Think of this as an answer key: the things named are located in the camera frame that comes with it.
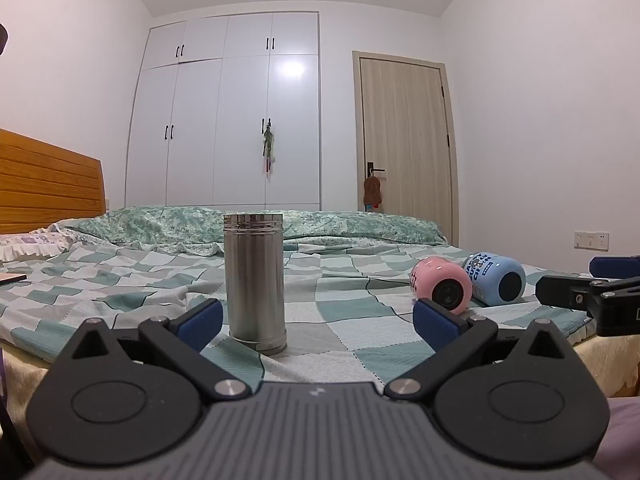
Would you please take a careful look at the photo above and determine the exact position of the purple cloth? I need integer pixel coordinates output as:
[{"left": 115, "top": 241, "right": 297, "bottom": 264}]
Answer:
[{"left": 592, "top": 396, "right": 640, "bottom": 480}]

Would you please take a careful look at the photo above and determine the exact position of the pink cup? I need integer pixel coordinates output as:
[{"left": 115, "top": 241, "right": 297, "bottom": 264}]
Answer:
[{"left": 409, "top": 256, "right": 473, "bottom": 316}]

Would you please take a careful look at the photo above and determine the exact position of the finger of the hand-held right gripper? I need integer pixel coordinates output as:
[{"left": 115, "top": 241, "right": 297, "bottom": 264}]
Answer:
[
  {"left": 535, "top": 273, "right": 640, "bottom": 337},
  {"left": 589, "top": 255, "right": 640, "bottom": 279}
]

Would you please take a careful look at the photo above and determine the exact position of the white wall socket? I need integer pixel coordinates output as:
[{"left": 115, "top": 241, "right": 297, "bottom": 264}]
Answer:
[{"left": 574, "top": 230, "right": 611, "bottom": 251}]

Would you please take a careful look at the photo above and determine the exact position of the brown plush toy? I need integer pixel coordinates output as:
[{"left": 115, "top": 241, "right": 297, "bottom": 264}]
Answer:
[{"left": 363, "top": 170, "right": 384, "bottom": 212}]

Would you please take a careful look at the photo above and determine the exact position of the wooden headboard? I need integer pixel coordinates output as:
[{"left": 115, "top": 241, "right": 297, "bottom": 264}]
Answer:
[{"left": 0, "top": 128, "right": 107, "bottom": 235}]

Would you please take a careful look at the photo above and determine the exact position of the stainless steel cup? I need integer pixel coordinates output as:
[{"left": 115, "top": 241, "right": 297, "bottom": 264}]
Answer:
[{"left": 222, "top": 212, "right": 287, "bottom": 357}]

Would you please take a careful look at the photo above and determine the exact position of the green checked blanket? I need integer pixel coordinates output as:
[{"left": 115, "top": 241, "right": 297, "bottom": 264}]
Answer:
[{"left": 0, "top": 238, "right": 596, "bottom": 397}]

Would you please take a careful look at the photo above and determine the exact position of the green floral quilt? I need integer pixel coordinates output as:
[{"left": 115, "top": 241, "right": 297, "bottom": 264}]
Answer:
[{"left": 65, "top": 205, "right": 447, "bottom": 255}]

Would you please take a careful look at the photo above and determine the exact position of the light blue printed cup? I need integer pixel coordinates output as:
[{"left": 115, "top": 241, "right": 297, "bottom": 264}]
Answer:
[{"left": 461, "top": 252, "right": 527, "bottom": 307}]

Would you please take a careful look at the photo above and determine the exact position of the white floral pillow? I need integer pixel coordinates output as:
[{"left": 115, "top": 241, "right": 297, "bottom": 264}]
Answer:
[{"left": 0, "top": 219, "right": 76, "bottom": 264}]

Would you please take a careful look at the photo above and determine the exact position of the white wardrobe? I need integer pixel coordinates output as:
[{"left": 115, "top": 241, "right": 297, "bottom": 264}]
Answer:
[{"left": 124, "top": 11, "right": 321, "bottom": 210}]

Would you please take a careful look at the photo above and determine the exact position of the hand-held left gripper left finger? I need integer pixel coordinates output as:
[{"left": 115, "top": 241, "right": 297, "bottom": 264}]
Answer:
[{"left": 73, "top": 298, "right": 252, "bottom": 398}]

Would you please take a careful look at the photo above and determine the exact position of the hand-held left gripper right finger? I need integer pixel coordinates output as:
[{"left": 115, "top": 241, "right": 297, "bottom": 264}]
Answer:
[{"left": 383, "top": 298, "right": 571, "bottom": 400}]

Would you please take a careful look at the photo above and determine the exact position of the light wooden door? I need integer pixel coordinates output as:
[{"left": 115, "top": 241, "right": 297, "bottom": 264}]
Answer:
[{"left": 352, "top": 50, "right": 460, "bottom": 247}]

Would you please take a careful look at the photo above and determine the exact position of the green hanging ornament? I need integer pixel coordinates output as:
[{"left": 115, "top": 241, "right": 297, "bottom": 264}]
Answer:
[{"left": 261, "top": 119, "right": 276, "bottom": 180}]

